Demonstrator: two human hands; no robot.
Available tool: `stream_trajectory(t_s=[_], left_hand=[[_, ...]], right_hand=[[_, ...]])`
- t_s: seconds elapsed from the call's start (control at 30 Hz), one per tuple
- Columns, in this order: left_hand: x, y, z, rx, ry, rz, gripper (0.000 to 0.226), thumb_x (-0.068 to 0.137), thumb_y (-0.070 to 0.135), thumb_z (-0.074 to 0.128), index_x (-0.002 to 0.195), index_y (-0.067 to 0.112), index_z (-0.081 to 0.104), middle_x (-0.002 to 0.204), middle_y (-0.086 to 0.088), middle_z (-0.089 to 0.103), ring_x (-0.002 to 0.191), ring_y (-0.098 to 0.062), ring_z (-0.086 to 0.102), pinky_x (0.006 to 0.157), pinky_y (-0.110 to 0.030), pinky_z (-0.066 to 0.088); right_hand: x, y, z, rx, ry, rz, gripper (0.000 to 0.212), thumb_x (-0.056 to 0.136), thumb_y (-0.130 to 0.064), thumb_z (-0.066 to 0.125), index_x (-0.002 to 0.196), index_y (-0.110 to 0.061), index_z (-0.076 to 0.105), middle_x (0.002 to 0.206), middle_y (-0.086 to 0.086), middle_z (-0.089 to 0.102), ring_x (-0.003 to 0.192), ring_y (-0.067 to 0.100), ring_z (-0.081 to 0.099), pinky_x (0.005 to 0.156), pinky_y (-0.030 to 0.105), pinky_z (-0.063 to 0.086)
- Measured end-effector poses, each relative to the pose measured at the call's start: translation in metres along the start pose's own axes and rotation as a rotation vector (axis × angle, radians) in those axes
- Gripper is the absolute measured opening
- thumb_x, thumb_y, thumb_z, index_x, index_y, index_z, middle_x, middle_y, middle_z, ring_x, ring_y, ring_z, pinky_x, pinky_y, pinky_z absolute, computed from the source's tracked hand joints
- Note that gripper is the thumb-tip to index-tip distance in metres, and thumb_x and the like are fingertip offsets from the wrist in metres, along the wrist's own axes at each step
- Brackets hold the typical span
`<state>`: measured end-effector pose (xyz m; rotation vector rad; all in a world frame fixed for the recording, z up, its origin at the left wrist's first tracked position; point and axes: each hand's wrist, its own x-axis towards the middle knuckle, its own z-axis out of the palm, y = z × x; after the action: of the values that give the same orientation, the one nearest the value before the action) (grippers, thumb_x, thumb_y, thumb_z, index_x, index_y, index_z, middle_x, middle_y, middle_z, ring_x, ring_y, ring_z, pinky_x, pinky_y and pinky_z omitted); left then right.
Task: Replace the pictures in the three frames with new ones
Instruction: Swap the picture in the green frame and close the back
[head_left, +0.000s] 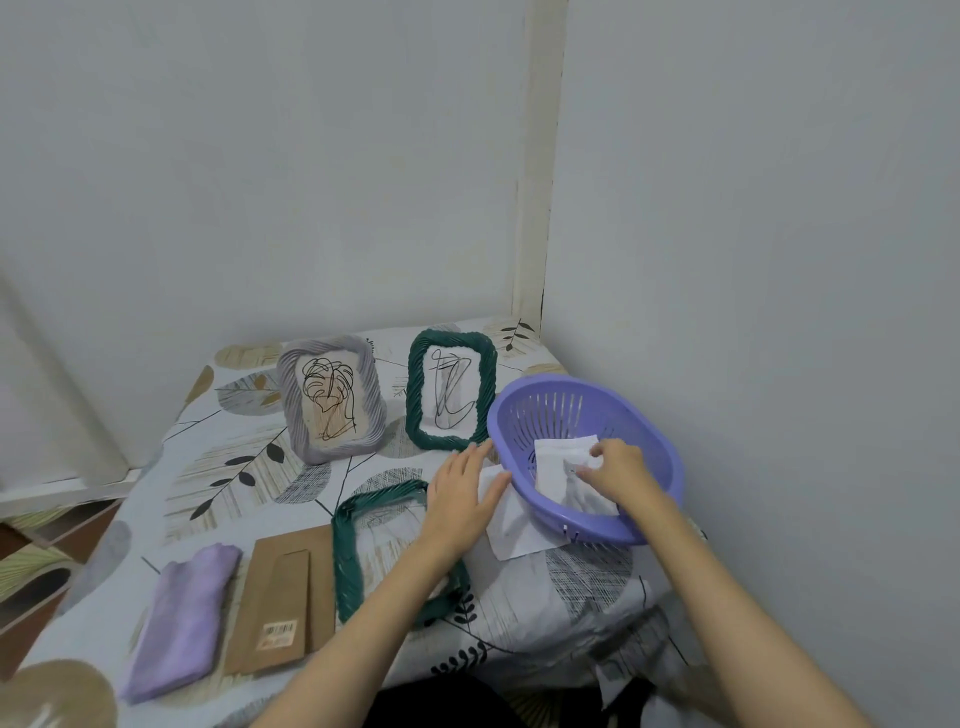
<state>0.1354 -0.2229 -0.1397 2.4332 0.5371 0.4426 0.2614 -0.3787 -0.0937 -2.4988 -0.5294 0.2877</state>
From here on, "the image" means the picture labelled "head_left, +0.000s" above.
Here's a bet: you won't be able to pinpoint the person's right hand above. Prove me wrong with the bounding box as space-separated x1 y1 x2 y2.
573 438 669 519

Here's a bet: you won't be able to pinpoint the person's left hand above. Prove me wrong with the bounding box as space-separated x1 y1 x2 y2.
416 440 510 575

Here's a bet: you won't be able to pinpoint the white paper black line drawing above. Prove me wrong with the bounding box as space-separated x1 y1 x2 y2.
478 463 560 562

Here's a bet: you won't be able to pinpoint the white paper grey drawing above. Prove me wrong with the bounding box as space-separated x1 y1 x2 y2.
533 433 622 519

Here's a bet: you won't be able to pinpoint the grey woven picture frame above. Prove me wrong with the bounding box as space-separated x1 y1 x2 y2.
277 335 388 465

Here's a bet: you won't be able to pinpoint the brown cardboard frame backing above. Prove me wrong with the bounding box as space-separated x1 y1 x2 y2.
223 523 337 676

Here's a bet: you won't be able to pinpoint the person's right forearm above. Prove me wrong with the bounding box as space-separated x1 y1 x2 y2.
622 494 875 728

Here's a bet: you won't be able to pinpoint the person's left forearm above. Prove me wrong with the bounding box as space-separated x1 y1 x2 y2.
262 547 466 728

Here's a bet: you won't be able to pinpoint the purple plastic basket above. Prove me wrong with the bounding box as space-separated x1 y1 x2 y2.
487 373 686 547

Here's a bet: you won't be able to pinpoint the black trousers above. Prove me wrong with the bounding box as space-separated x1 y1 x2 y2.
359 671 665 728

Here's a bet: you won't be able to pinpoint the leaf patterned tablecloth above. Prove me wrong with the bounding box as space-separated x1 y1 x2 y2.
0 318 714 728

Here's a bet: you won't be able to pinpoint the purple folded cloth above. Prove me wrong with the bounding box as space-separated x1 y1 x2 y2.
119 542 244 706

